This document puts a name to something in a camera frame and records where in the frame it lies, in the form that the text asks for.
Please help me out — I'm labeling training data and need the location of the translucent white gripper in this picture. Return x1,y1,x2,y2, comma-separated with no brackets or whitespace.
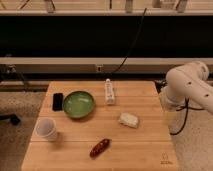
160,97,180,125

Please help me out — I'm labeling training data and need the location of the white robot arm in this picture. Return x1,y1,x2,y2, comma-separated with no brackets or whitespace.
159,61,213,124

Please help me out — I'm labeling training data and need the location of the green bowl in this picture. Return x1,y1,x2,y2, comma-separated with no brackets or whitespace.
62,91,95,119

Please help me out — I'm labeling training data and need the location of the black phone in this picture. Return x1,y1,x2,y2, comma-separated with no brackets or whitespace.
52,93,63,111

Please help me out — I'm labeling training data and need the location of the white plastic cup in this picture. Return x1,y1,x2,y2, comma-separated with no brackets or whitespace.
35,118,57,141

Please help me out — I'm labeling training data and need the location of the black chair base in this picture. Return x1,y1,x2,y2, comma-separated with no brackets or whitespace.
0,114,21,126

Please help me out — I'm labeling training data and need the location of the black hanging cable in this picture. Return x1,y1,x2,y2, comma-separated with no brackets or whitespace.
105,7,148,77

